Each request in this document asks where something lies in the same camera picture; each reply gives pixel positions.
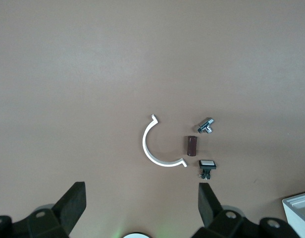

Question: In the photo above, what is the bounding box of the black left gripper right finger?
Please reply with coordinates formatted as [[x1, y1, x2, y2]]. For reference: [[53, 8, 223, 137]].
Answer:
[[192, 182, 302, 238]]

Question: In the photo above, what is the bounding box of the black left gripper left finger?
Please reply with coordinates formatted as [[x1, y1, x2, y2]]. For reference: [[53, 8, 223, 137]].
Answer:
[[0, 182, 87, 238]]

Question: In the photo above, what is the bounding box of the rectangular white push button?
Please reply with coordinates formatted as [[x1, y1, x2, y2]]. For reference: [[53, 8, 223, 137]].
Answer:
[[198, 160, 217, 180]]

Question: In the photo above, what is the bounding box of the dark red cylinder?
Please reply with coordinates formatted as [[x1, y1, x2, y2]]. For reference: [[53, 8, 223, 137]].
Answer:
[[184, 135, 198, 157]]

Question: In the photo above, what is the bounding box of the silver metal valve fitting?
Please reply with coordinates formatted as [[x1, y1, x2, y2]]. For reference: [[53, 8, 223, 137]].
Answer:
[[194, 117, 215, 134]]

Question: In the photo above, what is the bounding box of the white half ring clamp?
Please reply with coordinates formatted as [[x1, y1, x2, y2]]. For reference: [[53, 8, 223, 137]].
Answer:
[[142, 114, 188, 168]]

